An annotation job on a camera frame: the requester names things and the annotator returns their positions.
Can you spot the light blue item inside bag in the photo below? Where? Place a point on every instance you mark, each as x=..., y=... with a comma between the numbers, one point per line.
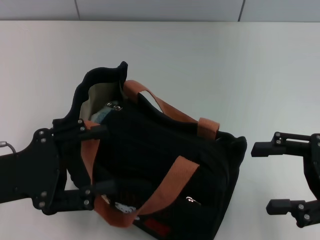
x=102, y=115

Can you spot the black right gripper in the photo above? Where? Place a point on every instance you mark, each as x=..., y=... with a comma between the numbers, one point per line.
x=313, y=165

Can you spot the silver main zipper pull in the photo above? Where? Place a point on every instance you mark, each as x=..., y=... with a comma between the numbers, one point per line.
x=113, y=106

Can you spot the silver pocket zipper pull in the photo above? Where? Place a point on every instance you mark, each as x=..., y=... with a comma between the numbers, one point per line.
x=192, y=200

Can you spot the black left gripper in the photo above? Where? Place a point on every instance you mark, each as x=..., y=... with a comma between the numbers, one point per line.
x=32, y=170

